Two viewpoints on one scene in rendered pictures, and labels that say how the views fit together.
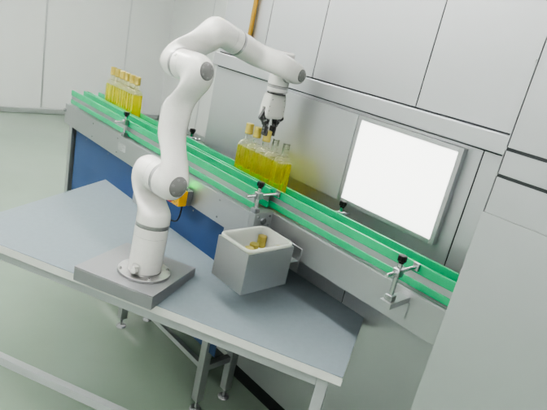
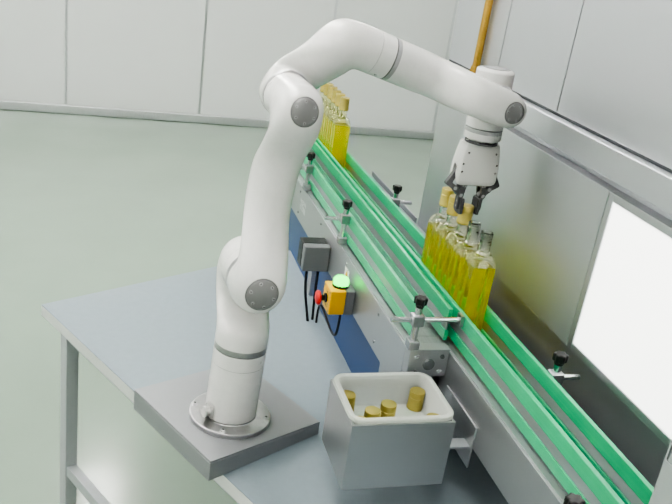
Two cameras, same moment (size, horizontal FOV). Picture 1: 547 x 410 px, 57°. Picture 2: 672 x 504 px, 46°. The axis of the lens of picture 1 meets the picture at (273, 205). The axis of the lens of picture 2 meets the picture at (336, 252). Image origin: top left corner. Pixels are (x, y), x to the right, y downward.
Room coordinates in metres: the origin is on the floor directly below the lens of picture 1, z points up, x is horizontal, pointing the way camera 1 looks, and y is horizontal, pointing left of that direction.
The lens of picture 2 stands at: (0.38, -0.51, 1.89)
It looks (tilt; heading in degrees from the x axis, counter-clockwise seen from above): 22 degrees down; 29
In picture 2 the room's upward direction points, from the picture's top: 8 degrees clockwise
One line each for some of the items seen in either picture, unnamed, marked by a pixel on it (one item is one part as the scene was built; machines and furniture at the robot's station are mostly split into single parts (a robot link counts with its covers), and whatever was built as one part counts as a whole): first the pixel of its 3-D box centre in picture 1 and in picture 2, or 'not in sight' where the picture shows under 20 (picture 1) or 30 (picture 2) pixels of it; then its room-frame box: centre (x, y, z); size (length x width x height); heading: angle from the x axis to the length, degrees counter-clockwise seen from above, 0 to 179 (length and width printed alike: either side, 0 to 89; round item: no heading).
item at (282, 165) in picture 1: (278, 181); (473, 295); (1.98, 0.00, 1.16); 0.06 x 0.06 x 0.21; 46
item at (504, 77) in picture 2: (282, 68); (491, 97); (2.05, 0.08, 1.58); 0.09 x 0.08 x 0.13; 49
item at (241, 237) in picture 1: (255, 248); (389, 412); (1.70, 0.03, 0.97); 0.22 x 0.17 x 0.09; 137
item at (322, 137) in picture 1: (346, 156); (588, 267); (1.94, -0.23, 1.32); 0.90 x 0.03 x 0.34; 47
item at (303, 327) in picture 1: (216, 234); (411, 364); (2.30, 0.24, 0.73); 1.58 x 1.52 x 0.04; 75
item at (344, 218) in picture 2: not in sight; (336, 222); (2.22, 0.52, 1.11); 0.07 x 0.04 x 0.13; 137
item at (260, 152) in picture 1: (260, 171); (452, 273); (2.06, 0.09, 1.16); 0.06 x 0.06 x 0.21; 47
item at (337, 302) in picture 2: (180, 196); (337, 298); (2.09, 0.40, 0.96); 0.07 x 0.07 x 0.07; 47
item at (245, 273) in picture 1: (258, 259); (397, 430); (1.72, 0.01, 0.92); 0.27 x 0.17 x 0.15; 137
